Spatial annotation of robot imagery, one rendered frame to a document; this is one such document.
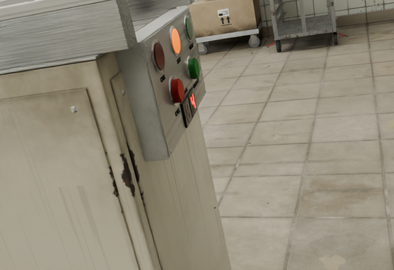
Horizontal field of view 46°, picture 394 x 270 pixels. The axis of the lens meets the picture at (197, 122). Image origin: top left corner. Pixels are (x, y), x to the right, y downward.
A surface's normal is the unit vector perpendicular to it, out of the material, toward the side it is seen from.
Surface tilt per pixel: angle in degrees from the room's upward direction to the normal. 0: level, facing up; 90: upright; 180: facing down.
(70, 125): 90
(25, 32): 90
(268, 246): 0
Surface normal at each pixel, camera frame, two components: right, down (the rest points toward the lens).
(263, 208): -0.19, -0.92
